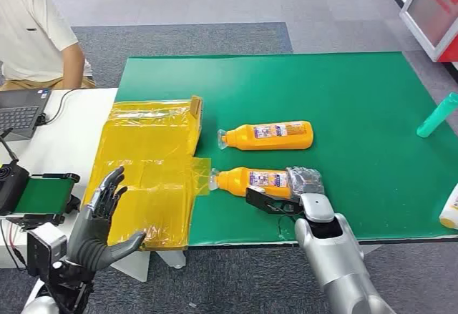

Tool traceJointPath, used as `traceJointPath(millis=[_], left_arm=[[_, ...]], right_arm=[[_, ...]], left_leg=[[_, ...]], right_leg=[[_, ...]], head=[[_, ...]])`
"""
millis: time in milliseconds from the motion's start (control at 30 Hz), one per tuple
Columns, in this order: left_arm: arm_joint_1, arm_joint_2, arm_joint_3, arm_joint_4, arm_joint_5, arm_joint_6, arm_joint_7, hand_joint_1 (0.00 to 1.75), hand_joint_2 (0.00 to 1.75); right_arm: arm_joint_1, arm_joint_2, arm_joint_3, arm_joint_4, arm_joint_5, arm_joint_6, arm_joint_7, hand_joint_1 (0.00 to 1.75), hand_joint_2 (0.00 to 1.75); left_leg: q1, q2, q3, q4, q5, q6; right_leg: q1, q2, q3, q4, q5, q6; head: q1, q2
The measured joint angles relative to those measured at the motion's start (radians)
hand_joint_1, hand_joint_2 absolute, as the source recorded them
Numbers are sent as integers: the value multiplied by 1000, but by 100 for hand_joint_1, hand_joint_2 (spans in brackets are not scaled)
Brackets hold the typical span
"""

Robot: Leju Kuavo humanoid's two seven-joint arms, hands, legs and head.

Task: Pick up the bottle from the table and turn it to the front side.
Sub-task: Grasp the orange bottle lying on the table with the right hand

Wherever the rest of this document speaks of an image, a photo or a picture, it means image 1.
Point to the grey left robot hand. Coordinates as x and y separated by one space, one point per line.
89 241

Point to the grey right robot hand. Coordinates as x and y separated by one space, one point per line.
305 180

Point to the orange bottle with clear cap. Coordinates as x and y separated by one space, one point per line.
236 181
272 136

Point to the teal plastic bottle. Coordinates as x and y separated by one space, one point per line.
438 115

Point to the white and yellow bottle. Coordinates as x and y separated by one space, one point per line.
451 210

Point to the white table foot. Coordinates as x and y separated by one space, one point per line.
173 258
134 267

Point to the small green belt conveyor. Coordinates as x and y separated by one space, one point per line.
44 195

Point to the green table mat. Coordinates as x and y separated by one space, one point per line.
339 89

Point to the yellow film-wrapped cardboard box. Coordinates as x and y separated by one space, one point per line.
142 155

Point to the black device with fan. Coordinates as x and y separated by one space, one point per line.
10 188

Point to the black antenna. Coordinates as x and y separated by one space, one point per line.
7 148

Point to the dark grey laptop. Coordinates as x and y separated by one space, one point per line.
17 113

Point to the person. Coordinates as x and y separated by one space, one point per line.
29 27

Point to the red and white sign stand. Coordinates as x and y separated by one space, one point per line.
433 8

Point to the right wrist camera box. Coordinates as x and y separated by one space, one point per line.
266 202

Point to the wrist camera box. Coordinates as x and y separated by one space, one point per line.
44 248
266 202

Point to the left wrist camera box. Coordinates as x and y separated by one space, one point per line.
44 248

